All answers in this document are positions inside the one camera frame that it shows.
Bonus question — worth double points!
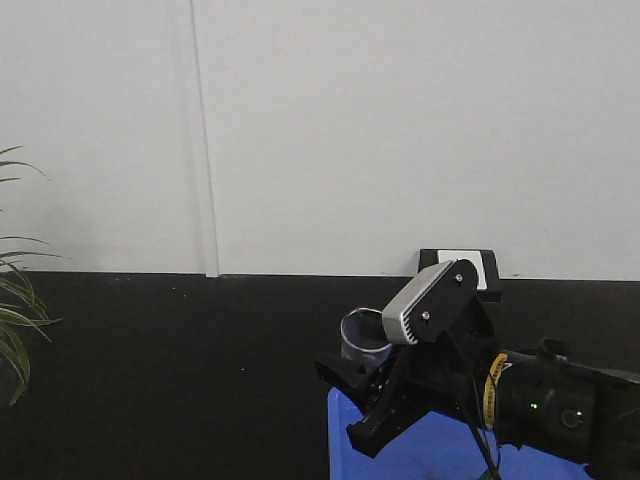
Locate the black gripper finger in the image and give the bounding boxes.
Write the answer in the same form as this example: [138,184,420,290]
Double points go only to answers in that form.
[314,353,384,400]
[346,402,403,457]

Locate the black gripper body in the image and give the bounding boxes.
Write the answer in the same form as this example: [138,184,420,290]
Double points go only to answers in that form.
[369,298,498,435]

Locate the clear glass beaker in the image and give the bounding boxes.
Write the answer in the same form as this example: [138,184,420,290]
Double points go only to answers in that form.
[340,307,393,367]

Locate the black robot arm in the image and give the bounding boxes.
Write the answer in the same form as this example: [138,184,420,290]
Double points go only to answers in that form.
[315,299,639,479]

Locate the blue plastic tray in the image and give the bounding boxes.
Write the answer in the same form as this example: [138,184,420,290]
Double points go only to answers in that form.
[327,389,588,480]

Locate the black socket mounting box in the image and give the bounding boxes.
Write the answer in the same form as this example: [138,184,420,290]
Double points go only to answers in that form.
[418,249,502,303]

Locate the green potted plant leaves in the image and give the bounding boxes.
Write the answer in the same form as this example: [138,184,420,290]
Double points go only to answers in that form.
[0,145,66,407]

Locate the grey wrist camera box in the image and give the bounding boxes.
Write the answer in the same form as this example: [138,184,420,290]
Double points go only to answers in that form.
[381,259,478,345]

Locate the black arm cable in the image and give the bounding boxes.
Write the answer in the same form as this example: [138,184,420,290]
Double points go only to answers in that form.
[444,332,506,480]

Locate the white wall power socket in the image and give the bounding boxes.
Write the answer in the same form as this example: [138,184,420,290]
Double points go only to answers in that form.
[437,249,488,291]

